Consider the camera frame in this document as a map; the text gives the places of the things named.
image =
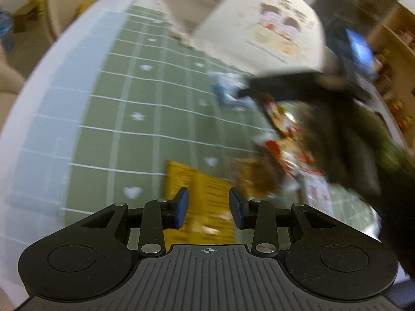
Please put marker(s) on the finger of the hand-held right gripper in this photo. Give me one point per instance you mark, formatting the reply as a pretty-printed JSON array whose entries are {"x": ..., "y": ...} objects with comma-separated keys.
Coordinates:
[{"x": 285, "y": 86}]

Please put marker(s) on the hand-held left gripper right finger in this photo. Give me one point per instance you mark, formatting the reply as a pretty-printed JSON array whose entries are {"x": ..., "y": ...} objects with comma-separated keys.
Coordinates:
[{"x": 238, "y": 212}]

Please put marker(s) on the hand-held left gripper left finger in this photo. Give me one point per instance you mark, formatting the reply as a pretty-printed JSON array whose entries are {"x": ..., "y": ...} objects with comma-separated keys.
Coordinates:
[{"x": 181, "y": 209}]

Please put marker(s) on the yellow snack packet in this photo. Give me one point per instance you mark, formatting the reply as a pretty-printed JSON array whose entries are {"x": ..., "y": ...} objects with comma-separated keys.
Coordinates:
[{"x": 201, "y": 188}]

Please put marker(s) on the dark red snack packet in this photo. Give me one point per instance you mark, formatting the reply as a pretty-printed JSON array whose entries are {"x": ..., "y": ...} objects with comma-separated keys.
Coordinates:
[{"x": 281, "y": 120}]

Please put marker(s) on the white red-edged snack packet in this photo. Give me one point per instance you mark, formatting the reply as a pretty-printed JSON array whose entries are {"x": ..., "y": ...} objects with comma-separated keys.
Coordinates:
[{"x": 317, "y": 189}]

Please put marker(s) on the person's right forearm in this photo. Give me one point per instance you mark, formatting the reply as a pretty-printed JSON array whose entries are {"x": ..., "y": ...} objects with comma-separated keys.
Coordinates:
[{"x": 395, "y": 181}]

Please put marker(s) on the brown snack packet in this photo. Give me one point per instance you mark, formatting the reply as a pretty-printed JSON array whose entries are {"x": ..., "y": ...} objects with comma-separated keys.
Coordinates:
[{"x": 256, "y": 178}]

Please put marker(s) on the blue and white snack packet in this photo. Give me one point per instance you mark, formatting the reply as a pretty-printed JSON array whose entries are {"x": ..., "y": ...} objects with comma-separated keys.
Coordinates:
[{"x": 227, "y": 87}]

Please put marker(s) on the red and white snack packet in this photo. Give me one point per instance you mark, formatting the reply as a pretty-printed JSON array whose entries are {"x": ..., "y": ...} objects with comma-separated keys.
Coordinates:
[{"x": 291, "y": 158}]

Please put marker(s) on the cream printed food cover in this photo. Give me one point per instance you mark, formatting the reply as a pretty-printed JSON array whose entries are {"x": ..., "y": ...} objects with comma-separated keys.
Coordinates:
[{"x": 259, "y": 22}]

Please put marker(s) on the wooden shelf unit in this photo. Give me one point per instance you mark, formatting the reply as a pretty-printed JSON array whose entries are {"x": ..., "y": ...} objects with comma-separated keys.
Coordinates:
[{"x": 399, "y": 39}]

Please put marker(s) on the green grid tablecloth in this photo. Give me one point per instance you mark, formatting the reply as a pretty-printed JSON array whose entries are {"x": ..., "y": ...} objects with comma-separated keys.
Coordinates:
[{"x": 129, "y": 120}]

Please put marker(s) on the beige dining chair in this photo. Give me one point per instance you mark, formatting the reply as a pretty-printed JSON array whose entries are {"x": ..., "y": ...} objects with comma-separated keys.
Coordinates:
[{"x": 68, "y": 0}]

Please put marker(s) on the cardboard box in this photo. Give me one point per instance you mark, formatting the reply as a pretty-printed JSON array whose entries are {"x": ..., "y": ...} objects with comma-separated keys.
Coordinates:
[{"x": 27, "y": 17}]

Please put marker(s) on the blue water bottle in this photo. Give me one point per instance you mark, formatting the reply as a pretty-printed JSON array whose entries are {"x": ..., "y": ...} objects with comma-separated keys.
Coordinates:
[{"x": 5, "y": 30}]

